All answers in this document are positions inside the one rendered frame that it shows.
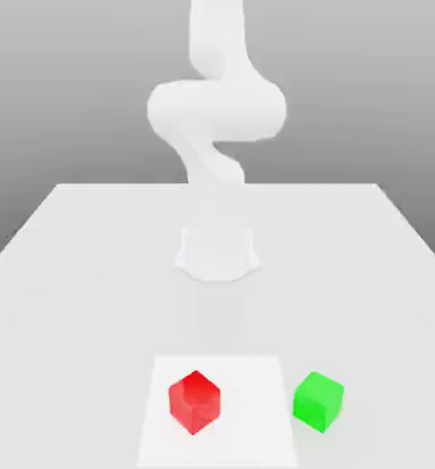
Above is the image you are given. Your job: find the small red cube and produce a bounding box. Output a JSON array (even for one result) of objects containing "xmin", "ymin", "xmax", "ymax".
[{"xmin": 168, "ymin": 369, "xmax": 223, "ymax": 437}]

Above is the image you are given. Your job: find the small green cube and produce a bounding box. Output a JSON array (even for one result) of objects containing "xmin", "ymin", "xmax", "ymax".
[{"xmin": 292, "ymin": 370, "xmax": 346, "ymax": 434}]

